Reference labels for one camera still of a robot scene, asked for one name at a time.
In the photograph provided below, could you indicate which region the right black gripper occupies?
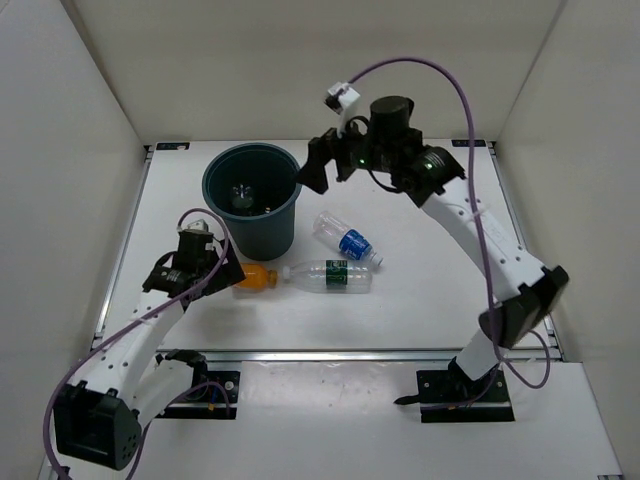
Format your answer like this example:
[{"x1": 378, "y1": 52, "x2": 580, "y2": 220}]
[{"x1": 298, "y1": 108, "x2": 398, "y2": 192}]

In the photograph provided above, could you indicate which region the orange plastic bottle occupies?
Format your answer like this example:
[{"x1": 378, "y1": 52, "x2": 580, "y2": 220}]
[{"x1": 235, "y1": 263, "x2": 278, "y2": 291}]

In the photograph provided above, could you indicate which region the clear bottle black label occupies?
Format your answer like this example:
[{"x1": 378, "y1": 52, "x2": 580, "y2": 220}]
[{"x1": 231, "y1": 183, "x2": 255, "y2": 210}]

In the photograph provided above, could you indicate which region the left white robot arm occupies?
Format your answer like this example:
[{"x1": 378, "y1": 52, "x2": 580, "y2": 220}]
[{"x1": 52, "y1": 226, "x2": 245, "y2": 471}]

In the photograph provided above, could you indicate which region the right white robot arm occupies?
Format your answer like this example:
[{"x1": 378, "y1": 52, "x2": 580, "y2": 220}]
[{"x1": 297, "y1": 89, "x2": 569, "y2": 400}]

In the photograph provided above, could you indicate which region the dark teal plastic bin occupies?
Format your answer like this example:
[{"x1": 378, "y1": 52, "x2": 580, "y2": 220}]
[{"x1": 201, "y1": 143, "x2": 301, "y2": 261}]

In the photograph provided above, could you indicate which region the clear bottle blue label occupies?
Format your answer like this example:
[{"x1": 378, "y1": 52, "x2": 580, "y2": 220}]
[{"x1": 313, "y1": 211, "x2": 383, "y2": 269}]

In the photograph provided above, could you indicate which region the clear bottle green label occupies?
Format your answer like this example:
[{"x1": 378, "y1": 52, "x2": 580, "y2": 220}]
[{"x1": 281, "y1": 258, "x2": 375, "y2": 295}]

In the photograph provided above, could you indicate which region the right black corner label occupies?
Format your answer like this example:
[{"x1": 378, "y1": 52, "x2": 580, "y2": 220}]
[{"x1": 451, "y1": 139, "x2": 486, "y2": 148}]

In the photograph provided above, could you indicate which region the black corner label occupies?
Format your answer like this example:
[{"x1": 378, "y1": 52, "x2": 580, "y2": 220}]
[
  {"x1": 155, "y1": 142, "x2": 190, "y2": 151},
  {"x1": 451, "y1": 139, "x2": 486, "y2": 148}
]

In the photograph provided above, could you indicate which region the left black corner label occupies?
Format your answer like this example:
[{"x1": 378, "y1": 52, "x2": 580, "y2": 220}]
[{"x1": 155, "y1": 142, "x2": 190, "y2": 151}]

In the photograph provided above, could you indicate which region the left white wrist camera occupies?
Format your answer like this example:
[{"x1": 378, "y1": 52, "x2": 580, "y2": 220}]
[{"x1": 177, "y1": 219, "x2": 210, "y2": 235}]

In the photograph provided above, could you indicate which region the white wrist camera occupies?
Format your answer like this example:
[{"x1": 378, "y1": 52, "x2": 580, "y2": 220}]
[
  {"x1": 177, "y1": 219, "x2": 210, "y2": 235},
  {"x1": 324, "y1": 82, "x2": 360, "y2": 138}
]

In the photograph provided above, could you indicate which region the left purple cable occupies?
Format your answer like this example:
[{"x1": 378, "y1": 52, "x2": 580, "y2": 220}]
[{"x1": 42, "y1": 209, "x2": 231, "y2": 475}]

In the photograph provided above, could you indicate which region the purple cable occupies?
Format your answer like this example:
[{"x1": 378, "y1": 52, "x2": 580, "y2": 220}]
[
  {"x1": 349, "y1": 57, "x2": 553, "y2": 391},
  {"x1": 42, "y1": 209, "x2": 231, "y2": 475}
]

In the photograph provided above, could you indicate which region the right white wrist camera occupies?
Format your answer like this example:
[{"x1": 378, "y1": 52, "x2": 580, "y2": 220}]
[{"x1": 324, "y1": 82, "x2": 360, "y2": 138}]

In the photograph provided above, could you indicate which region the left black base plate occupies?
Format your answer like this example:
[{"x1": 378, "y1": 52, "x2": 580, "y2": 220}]
[{"x1": 159, "y1": 363, "x2": 241, "y2": 420}]

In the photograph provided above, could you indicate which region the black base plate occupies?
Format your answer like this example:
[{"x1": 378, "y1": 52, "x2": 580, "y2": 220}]
[
  {"x1": 159, "y1": 363, "x2": 241, "y2": 420},
  {"x1": 394, "y1": 369, "x2": 515, "y2": 423}
]

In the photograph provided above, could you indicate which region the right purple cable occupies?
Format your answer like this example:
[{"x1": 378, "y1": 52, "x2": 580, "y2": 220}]
[{"x1": 349, "y1": 57, "x2": 553, "y2": 391}]

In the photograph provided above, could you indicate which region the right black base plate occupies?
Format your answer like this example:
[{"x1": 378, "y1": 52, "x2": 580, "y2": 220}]
[{"x1": 394, "y1": 369, "x2": 515, "y2": 423}]

